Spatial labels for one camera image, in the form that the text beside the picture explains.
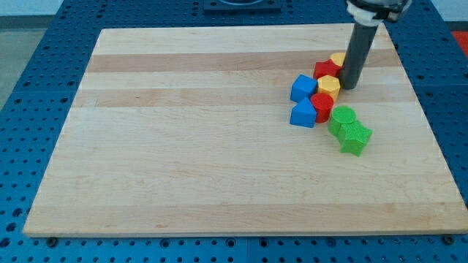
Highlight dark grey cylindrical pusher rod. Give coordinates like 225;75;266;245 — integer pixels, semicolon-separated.
339;23;378;90

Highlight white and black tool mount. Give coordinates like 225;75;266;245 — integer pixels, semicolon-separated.
345;0;412;26

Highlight yellow heart block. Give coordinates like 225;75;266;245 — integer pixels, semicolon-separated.
330;52;346;67

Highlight red star block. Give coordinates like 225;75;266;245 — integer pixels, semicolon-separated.
313;59;341;80

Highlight yellow hexagon block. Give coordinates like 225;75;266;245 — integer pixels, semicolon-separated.
317;75;341;101

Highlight red cylinder block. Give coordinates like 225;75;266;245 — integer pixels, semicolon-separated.
310;93;334;123

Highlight blue cube block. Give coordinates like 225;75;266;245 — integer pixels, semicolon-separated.
290;75;318;102

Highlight green cylinder block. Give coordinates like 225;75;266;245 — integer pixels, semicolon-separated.
328;106;357;136

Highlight blue triangle block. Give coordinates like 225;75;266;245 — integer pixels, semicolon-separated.
290;97;317;128

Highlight green star block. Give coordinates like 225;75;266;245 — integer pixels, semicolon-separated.
336;121;373;156

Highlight wooden board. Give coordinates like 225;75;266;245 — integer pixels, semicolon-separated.
23;23;467;237

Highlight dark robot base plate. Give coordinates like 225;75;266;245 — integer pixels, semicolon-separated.
203;0;282;14

